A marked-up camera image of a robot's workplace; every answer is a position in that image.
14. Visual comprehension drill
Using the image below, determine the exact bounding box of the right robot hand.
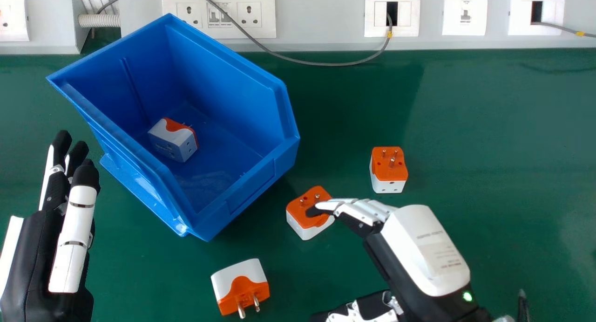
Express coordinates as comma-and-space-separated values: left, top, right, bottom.
305, 198, 493, 322

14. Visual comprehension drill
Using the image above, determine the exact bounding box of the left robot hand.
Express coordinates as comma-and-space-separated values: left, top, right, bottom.
0, 130, 101, 322

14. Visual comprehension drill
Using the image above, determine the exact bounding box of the white-and-orange plug adapter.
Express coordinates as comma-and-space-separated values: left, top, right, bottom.
210, 259, 271, 319
148, 117, 199, 163
286, 185, 335, 241
370, 147, 409, 194

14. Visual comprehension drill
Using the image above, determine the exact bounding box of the blue plastic bin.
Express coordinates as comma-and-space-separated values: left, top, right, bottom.
46, 13, 301, 242

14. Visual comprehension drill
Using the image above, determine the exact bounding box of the white triple socket plate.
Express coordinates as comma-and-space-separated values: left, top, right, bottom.
162, 0, 277, 39

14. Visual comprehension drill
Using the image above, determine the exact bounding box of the white corrugated hose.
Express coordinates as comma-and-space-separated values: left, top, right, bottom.
78, 14, 121, 28

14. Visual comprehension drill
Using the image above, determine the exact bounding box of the grey cable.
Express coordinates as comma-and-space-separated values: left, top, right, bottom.
531, 21, 596, 39
186, 0, 394, 67

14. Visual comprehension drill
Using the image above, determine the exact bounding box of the white socket plate with cable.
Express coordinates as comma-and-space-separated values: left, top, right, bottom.
508, 0, 565, 36
364, 0, 421, 38

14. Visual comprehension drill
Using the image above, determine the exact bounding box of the white switch plate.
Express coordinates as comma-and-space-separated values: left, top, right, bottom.
442, 0, 488, 36

